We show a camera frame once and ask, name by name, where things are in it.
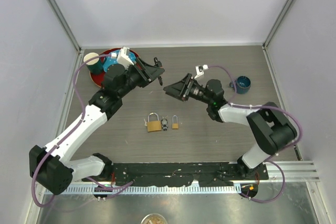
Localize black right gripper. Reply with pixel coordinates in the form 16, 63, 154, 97
164, 73, 213, 105

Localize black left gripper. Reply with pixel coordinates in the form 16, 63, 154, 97
118, 57, 164, 98

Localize orange black padlock with keys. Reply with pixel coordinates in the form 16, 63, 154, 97
153, 57, 163, 86

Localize keys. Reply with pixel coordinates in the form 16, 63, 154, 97
161, 116, 169, 131

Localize small brass long-shackle padlock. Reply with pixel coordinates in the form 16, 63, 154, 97
172, 115, 179, 130

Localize large brass padlock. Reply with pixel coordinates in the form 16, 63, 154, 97
144, 112, 162, 133

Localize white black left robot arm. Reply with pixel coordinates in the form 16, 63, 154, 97
29, 57, 164, 195

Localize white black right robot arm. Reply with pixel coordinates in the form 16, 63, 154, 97
163, 73, 297, 179

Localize blue dotted plate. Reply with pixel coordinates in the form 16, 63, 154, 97
103, 48, 138, 72

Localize red round tray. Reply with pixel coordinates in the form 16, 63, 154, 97
90, 48, 139, 87

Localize dark green mug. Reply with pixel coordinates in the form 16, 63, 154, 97
83, 52, 105, 74

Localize dark blue cup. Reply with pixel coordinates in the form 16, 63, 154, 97
229, 76, 251, 94

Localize round metal object bottom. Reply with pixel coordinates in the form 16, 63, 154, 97
141, 213, 167, 224

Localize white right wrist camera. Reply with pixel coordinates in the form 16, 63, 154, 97
194, 65, 208, 80

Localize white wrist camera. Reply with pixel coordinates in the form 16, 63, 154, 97
194, 65, 208, 80
110, 47, 135, 69

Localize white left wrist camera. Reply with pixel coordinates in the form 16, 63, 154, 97
110, 47, 135, 69

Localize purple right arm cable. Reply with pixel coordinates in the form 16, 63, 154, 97
207, 65, 304, 206

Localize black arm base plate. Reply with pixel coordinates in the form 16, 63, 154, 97
91, 162, 269, 187

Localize slotted blue-white cable duct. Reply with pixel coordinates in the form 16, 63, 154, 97
61, 183, 241, 195

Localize aluminium frame rail front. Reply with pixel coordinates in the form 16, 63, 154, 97
33, 160, 320, 185

